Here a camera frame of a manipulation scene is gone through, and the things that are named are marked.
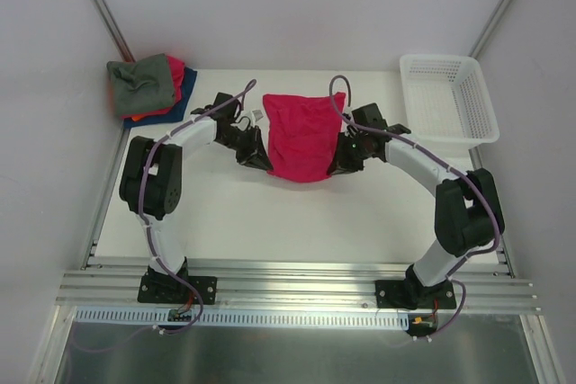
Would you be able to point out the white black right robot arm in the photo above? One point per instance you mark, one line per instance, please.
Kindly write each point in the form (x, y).
(468, 219)

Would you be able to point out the aluminium frame rail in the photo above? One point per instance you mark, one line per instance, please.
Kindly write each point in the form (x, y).
(114, 281)

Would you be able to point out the white plastic mesh basket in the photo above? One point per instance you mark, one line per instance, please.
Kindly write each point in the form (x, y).
(447, 101)

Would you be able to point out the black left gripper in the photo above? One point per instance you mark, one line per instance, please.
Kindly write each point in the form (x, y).
(247, 146)

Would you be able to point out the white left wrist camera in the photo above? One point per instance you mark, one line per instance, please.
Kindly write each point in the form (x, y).
(254, 116)

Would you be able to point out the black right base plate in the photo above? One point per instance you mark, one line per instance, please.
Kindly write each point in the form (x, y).
(397, 294)

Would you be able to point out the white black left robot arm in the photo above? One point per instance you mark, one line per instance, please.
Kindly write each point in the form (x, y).
(152, 177)

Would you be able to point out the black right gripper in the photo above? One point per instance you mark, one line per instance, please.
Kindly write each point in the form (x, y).
(347, 153)

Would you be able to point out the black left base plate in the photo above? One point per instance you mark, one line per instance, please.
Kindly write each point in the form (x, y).
(163, 289)

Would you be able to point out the folded red t shirt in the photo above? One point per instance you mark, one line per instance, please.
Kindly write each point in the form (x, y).
(177, 70)

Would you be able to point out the white slotted cable duct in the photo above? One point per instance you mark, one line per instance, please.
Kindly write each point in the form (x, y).
(244, 318)

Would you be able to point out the crimson pink t shirt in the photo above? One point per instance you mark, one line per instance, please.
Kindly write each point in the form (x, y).
(303, 135)

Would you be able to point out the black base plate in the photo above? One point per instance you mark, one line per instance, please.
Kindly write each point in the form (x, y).
(163, 289)
(397, 294)

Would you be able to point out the folded navy blue t shirt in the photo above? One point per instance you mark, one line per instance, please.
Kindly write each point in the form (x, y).
(177, 112)

